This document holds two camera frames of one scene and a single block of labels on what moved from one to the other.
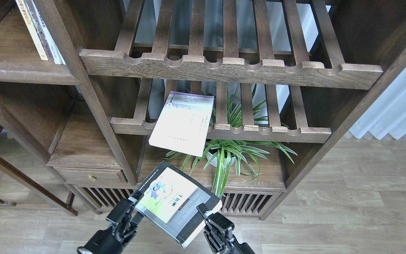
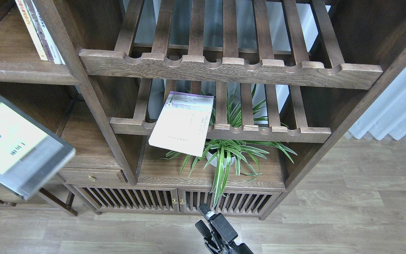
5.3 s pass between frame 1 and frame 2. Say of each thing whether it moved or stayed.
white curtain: stayed
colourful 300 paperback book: stayed
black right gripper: stayed
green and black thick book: moved
